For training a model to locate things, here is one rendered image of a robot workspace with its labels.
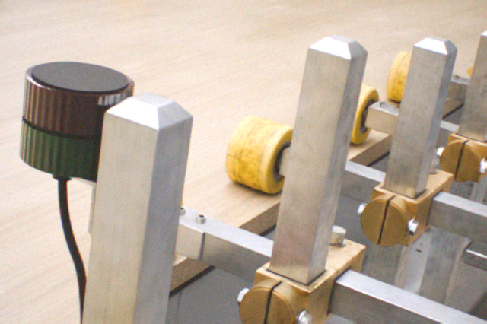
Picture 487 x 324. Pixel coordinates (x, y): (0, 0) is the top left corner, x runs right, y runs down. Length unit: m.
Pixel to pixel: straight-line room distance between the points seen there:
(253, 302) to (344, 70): 0.20
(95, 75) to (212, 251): 0.35
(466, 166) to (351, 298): 0.43
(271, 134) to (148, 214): 0.58
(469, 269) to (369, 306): 0.73
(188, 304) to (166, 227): 0.59
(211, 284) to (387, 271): 0.23
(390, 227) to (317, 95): 0.29
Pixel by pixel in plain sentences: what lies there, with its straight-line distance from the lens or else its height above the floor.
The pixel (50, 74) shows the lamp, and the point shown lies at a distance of 0.55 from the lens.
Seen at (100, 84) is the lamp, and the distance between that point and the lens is 0.54.
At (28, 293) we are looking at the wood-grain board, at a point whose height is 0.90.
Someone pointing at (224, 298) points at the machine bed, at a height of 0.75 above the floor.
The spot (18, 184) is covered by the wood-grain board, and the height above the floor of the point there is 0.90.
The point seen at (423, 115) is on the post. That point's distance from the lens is 0.98.
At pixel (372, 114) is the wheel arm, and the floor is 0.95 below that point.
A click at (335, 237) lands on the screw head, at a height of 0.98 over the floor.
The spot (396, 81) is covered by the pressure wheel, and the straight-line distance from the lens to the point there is 1.55.
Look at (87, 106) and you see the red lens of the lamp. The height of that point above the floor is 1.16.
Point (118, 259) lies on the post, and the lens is 0.55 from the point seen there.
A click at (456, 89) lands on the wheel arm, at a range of 1.54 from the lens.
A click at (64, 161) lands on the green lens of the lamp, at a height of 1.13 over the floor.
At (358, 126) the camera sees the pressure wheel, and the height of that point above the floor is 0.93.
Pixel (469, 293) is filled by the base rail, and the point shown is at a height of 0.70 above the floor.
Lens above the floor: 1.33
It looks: 21 degrees down
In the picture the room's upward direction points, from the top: 9 degrees clockwise
